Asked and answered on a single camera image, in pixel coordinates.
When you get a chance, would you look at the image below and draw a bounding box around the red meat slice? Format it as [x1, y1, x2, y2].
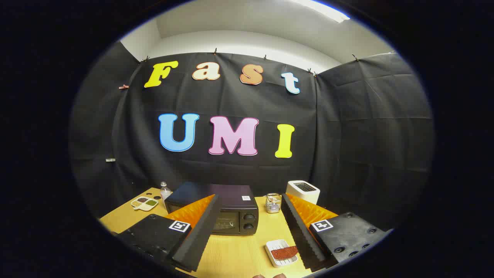
[271, 246, 298, 261]

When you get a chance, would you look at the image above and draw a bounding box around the white pop-up toaster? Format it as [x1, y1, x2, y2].
[286, 180, 321, 205]

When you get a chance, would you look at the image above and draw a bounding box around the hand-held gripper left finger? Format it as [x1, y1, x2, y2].
[116, 194, 221, 272]

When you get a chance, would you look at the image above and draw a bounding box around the black toaster oven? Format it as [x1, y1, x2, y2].
[164, 181, 259, 236]

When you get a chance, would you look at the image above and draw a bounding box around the white divided sauce plate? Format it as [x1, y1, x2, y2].
[130, 196, 159, 212]

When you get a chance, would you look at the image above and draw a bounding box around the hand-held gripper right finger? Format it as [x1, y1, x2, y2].
[281, 193, 394, 271]

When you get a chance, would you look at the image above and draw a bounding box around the clear plastic bottle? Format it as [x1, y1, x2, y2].
[160, 181, 172, 211]

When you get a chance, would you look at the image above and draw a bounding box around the small white ridged tray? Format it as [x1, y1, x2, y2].
[265, 239, 299, 268]

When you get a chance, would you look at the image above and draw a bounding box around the wire utensil holder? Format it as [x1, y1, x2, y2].
[265, 193, 282, 214]

